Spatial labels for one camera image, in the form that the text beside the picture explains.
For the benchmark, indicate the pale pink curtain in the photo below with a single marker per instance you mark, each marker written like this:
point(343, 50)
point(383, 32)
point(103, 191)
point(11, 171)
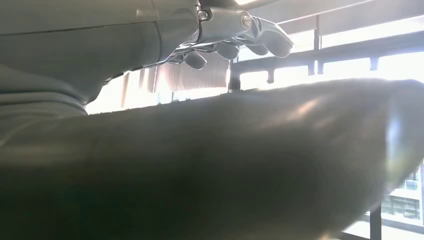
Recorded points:
point(198, 79)

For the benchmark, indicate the ribbed grey left arm sleeve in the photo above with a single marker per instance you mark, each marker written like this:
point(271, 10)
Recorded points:
point(33, 104)

